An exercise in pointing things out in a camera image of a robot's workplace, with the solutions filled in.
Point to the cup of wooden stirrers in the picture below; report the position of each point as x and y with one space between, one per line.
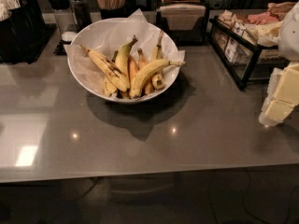
111 8

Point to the spotted banana on left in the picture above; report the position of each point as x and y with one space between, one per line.
112 72

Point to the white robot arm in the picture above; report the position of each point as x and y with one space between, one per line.
288 37

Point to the napkin dispenser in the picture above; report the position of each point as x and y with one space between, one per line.
185 21

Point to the white paper liner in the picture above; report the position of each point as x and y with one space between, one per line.
106 36

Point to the small white lid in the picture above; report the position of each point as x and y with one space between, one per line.
68 36

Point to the orange ripe banana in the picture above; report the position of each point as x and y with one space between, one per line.
132 69

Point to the small banana at bottom left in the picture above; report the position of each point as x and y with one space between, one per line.
109 88

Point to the black wire rack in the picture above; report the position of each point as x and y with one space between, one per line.
245 62

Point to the yellow banana lying across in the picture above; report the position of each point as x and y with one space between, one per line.
146 72

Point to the dark glass shaker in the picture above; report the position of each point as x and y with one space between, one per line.
82 13

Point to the white bowl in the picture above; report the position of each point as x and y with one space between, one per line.
164 49

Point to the greenish banana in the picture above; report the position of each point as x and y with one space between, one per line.
123 55

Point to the glass shaker with black lid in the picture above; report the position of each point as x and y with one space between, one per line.
63 15

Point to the black container on left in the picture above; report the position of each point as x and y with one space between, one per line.
21 32

